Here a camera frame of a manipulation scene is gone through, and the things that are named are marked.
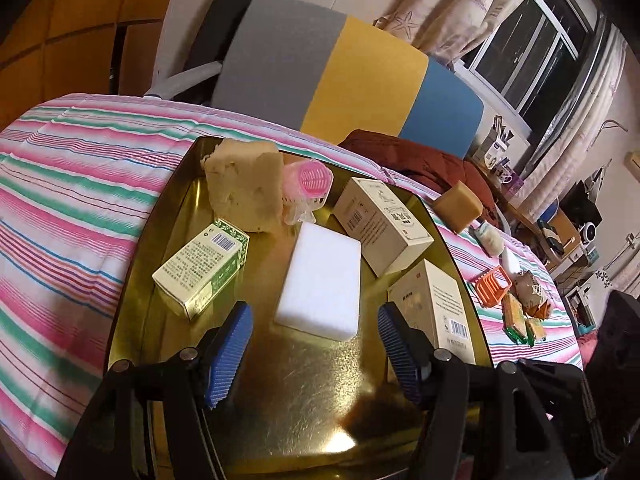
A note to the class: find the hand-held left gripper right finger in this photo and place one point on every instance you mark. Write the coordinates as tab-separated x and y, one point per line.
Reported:
400	355

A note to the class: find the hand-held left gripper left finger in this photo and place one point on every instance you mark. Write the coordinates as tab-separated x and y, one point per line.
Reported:
227	355

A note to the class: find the cream cardboard box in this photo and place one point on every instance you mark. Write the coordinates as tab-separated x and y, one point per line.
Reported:
380	225
435	305

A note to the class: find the green cracker packet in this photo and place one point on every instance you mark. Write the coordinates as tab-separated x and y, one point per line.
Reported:
514	315
535	330

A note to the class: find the gold metal tin container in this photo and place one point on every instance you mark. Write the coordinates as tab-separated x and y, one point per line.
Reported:
310	385

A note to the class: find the green and white box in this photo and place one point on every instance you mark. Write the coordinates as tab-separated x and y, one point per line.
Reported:
200	270

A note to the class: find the large white sponge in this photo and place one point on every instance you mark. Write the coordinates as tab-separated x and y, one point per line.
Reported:
320	285

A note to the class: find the orange soap rack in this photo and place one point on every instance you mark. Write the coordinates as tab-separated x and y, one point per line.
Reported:
487	290

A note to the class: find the paper wrapper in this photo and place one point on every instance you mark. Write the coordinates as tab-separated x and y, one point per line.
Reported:
529	287

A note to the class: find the small white sponge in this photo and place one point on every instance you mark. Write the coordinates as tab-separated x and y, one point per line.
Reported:
510	260

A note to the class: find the yellow sponge cube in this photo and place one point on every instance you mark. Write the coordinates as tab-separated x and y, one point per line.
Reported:
457	206

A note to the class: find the beige sponge chunk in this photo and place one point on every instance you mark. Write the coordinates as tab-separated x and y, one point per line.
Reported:
245	185

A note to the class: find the pink hair roller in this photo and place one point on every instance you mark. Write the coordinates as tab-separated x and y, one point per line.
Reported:
307	182

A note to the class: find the white round device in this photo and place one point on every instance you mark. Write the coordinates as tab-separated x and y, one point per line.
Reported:
589	232

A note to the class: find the dark green cloth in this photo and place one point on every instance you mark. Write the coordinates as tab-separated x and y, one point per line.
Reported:
550	236

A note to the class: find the blue chair back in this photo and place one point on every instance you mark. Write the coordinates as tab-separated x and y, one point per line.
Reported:
548	212

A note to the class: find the wooden side desk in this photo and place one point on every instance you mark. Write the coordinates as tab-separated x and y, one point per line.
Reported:
520	212

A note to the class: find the red-brown jacket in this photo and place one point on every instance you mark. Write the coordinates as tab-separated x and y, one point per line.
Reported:
415	160

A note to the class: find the purple box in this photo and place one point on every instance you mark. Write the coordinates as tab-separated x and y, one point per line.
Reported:
517	185

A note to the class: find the white printed mug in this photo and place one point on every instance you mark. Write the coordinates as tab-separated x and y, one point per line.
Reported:
503	177

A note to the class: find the white box of papers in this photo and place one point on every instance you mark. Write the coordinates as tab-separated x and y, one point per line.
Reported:
492	150

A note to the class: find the pink green striped tablecloth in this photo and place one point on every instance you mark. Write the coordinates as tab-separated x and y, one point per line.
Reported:
60	185

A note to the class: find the pale striped curtain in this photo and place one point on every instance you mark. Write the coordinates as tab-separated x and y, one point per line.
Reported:
590	110

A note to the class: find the grey yellow blue chair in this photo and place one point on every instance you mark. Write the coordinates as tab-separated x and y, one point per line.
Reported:
280	70

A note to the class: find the starfish print curtain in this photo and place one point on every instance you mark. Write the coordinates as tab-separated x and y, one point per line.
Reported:
450	10

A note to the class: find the wooden wardrobe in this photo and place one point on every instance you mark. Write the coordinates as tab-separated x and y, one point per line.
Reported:
65	35

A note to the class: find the white frame window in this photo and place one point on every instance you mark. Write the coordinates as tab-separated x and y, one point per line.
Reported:
530	60

